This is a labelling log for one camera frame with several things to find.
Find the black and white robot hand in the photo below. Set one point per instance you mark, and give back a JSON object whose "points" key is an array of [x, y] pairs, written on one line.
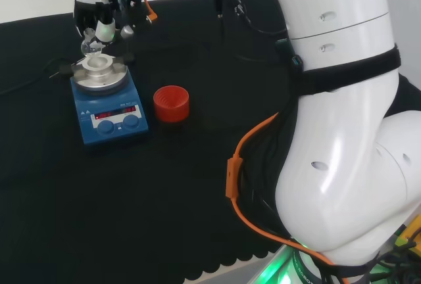
{"points": [[89, 8]]}

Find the clear round-bottom flask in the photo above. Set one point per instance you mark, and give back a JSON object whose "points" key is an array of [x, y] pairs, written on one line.
{"points": [[90, 49]]}

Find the heater with blue base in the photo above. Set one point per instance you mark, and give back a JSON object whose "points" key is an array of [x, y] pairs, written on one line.
{"points": [[112, 100]]}

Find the red ribbed flask holder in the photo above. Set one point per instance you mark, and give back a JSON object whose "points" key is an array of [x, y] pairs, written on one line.
{"points": [[171, 108]]}

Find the thin metal probe rod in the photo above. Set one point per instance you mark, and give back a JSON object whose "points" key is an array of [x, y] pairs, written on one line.
{"points": [[55, 75]]}

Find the grey metal base plate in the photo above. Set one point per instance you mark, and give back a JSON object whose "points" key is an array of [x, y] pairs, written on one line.
{"points": [[237, 271]]}

